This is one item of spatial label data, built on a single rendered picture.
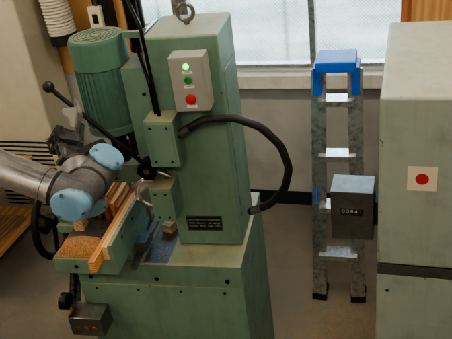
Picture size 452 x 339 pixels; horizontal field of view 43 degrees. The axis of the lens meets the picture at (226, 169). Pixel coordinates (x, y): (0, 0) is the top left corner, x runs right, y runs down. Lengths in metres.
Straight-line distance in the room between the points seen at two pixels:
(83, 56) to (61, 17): 1.57
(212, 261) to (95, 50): 0.75
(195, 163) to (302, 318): 1.24
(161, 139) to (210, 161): 0.19
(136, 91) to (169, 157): 0.23
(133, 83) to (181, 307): 0.78
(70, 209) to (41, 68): 2.10
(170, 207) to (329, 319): 1.24
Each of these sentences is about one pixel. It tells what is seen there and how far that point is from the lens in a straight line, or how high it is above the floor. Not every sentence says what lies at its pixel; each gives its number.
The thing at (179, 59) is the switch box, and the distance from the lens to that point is 1.58.
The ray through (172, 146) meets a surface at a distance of 1.68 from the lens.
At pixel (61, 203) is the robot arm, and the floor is 1.28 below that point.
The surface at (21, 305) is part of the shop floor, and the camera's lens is 3.26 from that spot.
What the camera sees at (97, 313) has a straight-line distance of 2.08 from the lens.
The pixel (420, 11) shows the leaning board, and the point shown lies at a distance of 2.83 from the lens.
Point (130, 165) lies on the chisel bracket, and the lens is 1.95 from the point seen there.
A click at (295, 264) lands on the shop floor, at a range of 3.09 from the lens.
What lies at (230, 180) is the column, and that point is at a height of 1.05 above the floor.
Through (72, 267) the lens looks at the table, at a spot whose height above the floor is 0.87.
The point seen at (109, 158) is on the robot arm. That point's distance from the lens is 1.50.
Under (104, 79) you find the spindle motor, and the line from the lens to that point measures 1.79.
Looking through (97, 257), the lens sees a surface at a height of 0.94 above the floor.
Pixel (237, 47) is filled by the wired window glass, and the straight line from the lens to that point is 3.24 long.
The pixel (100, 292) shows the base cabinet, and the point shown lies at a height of 0.67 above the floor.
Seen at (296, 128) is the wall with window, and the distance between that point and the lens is 3.28.
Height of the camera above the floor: 1.98
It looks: 30 degrees down
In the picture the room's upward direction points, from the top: 8 degrees counter-clockwise
